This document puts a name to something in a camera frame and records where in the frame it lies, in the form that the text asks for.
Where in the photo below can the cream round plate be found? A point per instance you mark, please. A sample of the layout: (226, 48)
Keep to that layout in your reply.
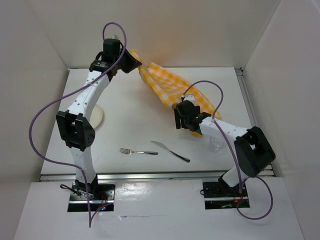
(96, 116)

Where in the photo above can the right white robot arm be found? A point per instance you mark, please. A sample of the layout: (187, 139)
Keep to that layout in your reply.
(250, 149)

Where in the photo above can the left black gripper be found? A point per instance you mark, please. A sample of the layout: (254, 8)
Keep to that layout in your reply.
(132, 63)

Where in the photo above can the clear plastic cup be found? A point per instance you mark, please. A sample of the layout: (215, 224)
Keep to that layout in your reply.
(216, 145)

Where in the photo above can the silver table knife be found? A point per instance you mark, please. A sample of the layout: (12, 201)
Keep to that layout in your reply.
(170, 151)

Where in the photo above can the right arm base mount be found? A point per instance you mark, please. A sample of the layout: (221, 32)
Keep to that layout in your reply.
(218, 195)

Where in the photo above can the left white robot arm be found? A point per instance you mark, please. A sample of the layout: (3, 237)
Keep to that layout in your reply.
(74, 123)

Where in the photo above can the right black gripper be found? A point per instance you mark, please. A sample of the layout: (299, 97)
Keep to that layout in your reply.
(178, 117)

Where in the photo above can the yellow white checkered cloth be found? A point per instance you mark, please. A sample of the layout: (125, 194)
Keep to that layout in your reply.
(169, 87)

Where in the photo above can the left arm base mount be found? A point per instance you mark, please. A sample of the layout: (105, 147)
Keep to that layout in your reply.
(100, 201)

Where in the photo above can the silver fork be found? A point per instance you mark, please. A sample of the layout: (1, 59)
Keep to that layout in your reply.
(129, 152)

